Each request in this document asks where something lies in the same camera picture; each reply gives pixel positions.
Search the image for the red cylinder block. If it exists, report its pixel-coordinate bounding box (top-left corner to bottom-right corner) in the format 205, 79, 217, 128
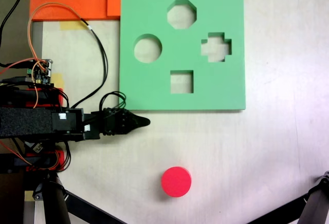
161, 166, 192, 198

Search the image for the green shape hole board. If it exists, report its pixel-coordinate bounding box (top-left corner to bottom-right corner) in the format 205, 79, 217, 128
118, 0, 247, 112

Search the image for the red base clamp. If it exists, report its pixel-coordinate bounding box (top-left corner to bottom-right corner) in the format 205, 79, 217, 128
27, 87, 65, 108
25, 151, 65, 171

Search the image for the small black circuit board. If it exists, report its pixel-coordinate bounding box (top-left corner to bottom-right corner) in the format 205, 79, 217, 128
24, 141, 45, 154

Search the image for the slanted black tripod strut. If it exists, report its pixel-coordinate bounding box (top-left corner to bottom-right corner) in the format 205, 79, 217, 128
246, 193, 309, 224
63, 190, 128, 224

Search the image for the thick black tripod leg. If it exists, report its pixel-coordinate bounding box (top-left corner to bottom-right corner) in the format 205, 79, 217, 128
32, 174, 72, 224
297, 171, 329, 224

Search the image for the wide yellow tape strip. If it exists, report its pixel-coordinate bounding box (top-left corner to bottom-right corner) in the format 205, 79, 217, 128
60, 21, 90, 31

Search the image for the black gripper wire loop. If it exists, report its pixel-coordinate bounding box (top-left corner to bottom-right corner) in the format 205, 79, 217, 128
99, 91, 127, 112

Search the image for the thin black wire pair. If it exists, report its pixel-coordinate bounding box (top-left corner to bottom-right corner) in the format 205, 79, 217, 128
70, 17, 109, 108

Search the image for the circuit board with wires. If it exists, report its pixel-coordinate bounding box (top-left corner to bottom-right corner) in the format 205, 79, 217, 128
26, 59, 54, 86

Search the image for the thin orange wire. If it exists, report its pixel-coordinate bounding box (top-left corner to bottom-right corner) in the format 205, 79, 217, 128
27, 2, 83, 67

